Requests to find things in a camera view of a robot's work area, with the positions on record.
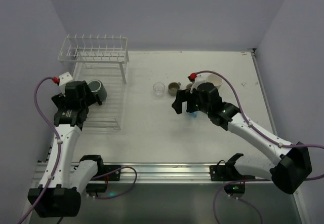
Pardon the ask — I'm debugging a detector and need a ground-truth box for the speckled beige bowl cup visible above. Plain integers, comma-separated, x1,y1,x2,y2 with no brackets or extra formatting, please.
186,83,193,89

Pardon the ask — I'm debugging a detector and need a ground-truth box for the olive green mug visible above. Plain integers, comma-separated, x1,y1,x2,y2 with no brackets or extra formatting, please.
168,82,181,97

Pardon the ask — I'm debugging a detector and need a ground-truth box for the light blue mug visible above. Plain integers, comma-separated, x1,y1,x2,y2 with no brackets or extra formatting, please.
189,111,198,118

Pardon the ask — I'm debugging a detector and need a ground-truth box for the clear drinking glass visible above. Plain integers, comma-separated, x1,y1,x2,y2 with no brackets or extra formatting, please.
152,82,165,97

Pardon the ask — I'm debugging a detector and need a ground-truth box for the yellow green mug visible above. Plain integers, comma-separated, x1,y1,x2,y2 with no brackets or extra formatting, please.
207,73,223,89

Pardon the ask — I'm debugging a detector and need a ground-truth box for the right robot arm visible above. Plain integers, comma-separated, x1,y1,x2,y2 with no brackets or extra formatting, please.
172,83,312,194

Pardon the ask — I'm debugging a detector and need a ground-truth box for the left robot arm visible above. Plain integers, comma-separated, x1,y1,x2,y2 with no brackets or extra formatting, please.
27,81,103,218

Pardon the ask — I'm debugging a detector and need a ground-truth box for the dark green mug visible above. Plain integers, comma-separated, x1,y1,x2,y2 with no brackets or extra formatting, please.
88,80,107,105

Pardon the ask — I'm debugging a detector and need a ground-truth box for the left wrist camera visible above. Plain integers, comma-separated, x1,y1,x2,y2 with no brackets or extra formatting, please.
59,72,74,95

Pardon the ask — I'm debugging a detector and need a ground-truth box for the white wire dish rack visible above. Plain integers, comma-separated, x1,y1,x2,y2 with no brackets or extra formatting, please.
58,34,129,132

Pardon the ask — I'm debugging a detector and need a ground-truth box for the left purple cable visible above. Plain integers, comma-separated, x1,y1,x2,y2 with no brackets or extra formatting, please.
17,76,63,224

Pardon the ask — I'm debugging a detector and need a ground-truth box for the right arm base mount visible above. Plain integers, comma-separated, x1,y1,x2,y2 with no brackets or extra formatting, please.
209,153,255,198

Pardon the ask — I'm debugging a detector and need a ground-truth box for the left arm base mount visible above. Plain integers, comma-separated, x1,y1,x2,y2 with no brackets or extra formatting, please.
86,165,121,197

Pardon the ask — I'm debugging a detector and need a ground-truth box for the aluminium mounting rail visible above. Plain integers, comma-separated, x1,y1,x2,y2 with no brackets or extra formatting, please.
32,161,271,186

